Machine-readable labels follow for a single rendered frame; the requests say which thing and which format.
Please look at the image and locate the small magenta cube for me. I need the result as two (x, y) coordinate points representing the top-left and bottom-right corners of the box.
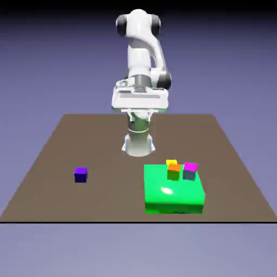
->
(182, 162), (199, 181)

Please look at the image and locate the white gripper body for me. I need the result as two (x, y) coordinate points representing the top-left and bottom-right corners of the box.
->
(111, 85), (169, 114)

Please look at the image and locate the large green box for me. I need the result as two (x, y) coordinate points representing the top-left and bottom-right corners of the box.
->
(143, 163), (206, 215)

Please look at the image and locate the small orange cube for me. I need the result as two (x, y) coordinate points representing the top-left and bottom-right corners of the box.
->
(167, 163), (182, 182)

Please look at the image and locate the small blue cube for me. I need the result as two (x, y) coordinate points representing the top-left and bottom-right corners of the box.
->
(74, 167), (88, 183)

